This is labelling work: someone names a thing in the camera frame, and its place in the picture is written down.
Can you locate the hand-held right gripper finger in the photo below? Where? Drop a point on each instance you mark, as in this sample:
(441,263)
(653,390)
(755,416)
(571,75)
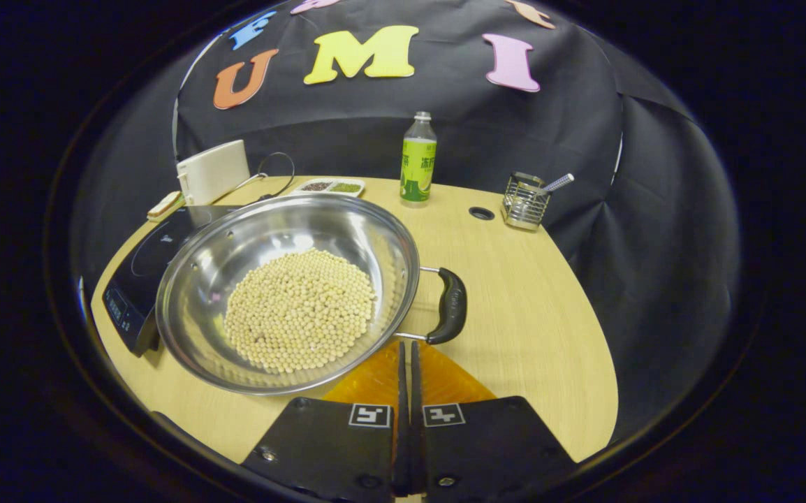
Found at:
(401,447)
(415,447)

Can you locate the stainless steel pot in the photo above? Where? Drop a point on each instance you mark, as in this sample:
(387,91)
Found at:
(270,230)

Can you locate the black induction cooktop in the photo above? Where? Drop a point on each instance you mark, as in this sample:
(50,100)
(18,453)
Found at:
(137,286)

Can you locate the pile of soybeans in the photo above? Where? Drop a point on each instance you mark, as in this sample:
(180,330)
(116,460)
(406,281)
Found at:
(298,311)

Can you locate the black table grommet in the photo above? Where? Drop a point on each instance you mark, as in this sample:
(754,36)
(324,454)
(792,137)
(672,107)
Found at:
(481,213)

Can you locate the white divided seasoning dish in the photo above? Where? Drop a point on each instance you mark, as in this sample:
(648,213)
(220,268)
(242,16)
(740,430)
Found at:
(330,186)

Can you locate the green label drink bottle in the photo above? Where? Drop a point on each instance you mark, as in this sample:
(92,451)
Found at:
(418,168)

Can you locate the white toaster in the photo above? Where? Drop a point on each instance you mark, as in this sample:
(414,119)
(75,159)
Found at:
(213,171)

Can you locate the black backdrop cloth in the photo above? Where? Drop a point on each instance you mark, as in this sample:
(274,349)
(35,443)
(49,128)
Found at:
(550,140)

